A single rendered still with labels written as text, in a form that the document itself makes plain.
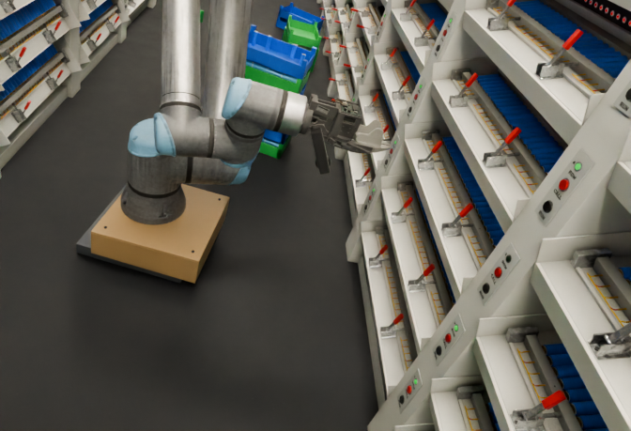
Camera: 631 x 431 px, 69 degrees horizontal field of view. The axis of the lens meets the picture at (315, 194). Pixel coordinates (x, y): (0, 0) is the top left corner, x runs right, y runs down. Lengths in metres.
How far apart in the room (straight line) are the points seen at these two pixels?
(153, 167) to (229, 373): 0.59
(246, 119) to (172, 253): 0.53
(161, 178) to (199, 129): 0.36
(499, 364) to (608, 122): 0.43
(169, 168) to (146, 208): 0.15
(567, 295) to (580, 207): 0.13
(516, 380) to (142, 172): 1.02
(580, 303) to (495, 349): 0.20
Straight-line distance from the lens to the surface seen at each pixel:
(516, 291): 0.85
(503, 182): 0.96
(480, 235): 1.07
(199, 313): 1.43
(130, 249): 1.41
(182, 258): 1.36
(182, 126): 1.03
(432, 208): 1.16
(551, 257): 0.80
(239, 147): 1.04
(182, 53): 1.10
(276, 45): 2.13
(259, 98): 0.96
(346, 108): 0.99
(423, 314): 1.16
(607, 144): 0.75
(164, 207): 1.42
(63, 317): 1.42
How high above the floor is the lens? 1.13
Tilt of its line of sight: 35 degrees down
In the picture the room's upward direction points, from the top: 20 degrees clockwise
